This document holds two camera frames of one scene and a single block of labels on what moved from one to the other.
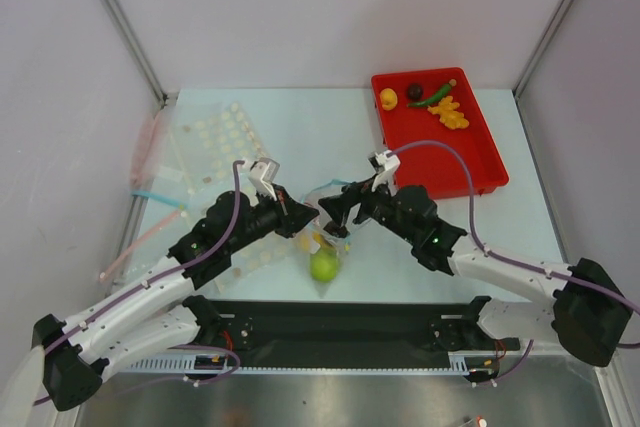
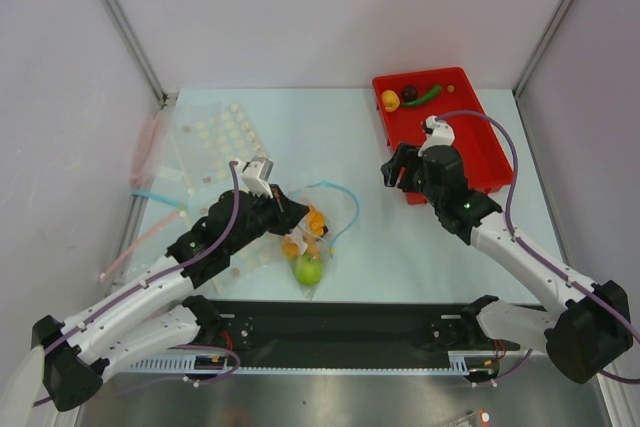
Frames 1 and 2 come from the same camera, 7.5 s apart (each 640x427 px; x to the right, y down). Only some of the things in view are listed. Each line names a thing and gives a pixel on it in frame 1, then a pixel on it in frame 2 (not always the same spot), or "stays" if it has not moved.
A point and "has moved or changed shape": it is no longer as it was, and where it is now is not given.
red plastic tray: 438,105 stays
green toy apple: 324,264 to 308,269
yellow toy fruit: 388,99 stays
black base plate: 230,330 stays
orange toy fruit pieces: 449,115 to 317,226
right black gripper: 364,203 to 407,167
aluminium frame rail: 454,327 stays
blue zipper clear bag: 324,253 has moved or changed shape
